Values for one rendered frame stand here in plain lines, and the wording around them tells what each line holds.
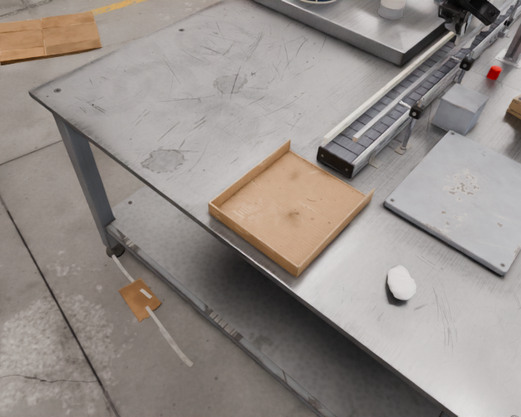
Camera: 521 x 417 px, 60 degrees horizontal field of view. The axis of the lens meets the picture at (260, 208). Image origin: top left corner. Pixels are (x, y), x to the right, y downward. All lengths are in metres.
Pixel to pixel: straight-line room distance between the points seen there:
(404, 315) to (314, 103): 0.70
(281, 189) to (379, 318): 0.38
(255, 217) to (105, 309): 1.03
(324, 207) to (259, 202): 0.16
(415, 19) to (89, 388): 1.74
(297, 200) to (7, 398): 1.27
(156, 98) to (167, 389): 1.01
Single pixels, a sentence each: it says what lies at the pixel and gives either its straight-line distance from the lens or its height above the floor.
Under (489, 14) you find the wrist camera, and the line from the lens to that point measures 1.53.
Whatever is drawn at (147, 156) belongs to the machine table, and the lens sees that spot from 1.20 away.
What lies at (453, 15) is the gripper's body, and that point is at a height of 1.02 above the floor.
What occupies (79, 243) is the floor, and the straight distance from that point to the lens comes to 2.13.
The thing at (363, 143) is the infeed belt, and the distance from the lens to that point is 1.19.
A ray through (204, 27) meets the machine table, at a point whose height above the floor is 0.83.
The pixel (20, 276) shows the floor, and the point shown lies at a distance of 2.13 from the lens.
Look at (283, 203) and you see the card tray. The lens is 1.07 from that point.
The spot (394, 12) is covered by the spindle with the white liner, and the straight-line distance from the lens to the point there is 1.77.
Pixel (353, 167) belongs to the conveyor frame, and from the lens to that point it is 1.13.
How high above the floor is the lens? 1.64
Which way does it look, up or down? 50 degrees down
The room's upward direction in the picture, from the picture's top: 4 degrees clockwise
